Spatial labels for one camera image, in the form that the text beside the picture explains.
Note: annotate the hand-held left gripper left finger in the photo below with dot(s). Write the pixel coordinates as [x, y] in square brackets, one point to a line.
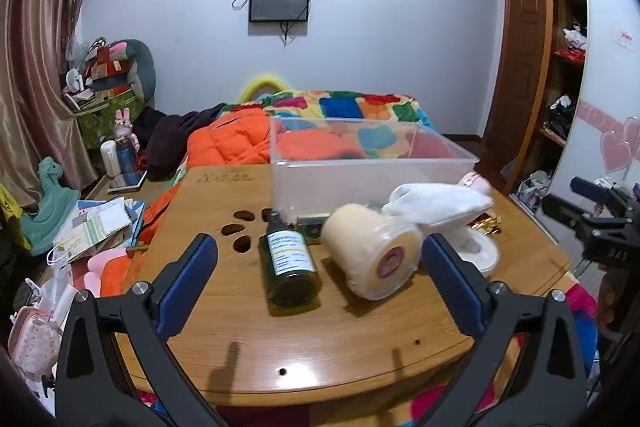
[189, 269]

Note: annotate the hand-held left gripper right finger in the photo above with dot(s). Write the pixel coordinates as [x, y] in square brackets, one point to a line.
[452, 277]

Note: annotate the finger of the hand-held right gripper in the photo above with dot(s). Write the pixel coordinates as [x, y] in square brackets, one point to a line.
[567, 209]
[592, 188]

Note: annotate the red and gold pouch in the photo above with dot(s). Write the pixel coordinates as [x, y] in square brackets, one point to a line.
[487, 224]

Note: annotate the white cloth pouch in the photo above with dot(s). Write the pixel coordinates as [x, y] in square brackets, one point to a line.
[440, 204]

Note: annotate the cream round jar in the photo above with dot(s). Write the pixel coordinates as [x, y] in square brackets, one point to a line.
[365, 252]

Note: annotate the dark green glass bottle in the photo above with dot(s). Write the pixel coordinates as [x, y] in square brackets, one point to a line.
[290, 272]

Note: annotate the clear plastic storage box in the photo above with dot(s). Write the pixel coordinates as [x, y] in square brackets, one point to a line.
[350, 182]

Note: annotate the person's right hand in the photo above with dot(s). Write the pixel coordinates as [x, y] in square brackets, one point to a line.
[608, 304]

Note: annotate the floor basket with clutter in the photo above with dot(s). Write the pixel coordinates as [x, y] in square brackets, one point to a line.
[536, 189]

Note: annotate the white panel with pink hearts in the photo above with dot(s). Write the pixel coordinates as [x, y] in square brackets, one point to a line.
[610, 107]

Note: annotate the wooden desk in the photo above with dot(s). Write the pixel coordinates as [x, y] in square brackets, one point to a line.
[240, 337]

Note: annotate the pink plush slipper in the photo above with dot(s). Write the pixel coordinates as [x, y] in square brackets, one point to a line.
[102, 269]

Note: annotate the stack of booklets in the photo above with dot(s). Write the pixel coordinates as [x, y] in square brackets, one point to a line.
[100, 227]

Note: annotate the smartphone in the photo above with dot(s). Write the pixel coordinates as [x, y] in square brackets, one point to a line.
[127, 181]

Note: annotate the blue water bottle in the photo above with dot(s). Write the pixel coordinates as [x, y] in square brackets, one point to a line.
[126, 159]

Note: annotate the dark maroon clothing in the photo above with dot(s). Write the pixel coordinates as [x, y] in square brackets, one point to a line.
[170, 137]

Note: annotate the white plastic bag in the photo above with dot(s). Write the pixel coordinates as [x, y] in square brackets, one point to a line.
[57, 302]

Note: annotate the wooden door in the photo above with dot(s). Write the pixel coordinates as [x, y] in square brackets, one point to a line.
[520, 72]

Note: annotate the white cup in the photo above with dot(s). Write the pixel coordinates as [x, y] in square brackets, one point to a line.
[109, 157]

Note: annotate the wooden wardrobe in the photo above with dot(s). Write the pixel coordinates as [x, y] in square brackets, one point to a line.
[547, 57]

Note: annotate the orange duvet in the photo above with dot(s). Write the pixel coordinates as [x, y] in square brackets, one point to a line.
[230, 137]

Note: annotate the green dinosaur plush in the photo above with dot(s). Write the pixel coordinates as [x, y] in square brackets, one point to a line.
[50, 207]

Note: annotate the white plush toy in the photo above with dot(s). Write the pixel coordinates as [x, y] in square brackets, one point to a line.
[575, 36]

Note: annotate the pink bunny toy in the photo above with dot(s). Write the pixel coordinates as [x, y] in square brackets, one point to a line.
[124, 124]

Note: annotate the pink floral pouch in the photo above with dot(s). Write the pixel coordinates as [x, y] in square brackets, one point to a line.
[35, 342]

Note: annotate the green patterned box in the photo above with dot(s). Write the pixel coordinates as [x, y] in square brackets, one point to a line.
[97, 119]

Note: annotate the yellow cloth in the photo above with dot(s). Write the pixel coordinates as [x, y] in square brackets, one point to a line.
[7, 217]

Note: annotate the grey green cushion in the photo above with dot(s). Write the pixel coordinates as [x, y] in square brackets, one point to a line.
[142, 67]

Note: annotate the colourful patchwork blanket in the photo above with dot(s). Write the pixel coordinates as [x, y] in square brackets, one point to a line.
[340, 102]

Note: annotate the small white fan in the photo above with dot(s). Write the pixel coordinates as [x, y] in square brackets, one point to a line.
[75, 83]

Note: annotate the red gift bag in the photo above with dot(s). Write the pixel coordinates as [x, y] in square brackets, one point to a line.
[107, 62]

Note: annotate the pink striped curtain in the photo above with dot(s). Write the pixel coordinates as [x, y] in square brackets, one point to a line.
[35, 57]

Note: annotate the small wall monitor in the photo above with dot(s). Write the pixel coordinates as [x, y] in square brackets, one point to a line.
[279, 2]

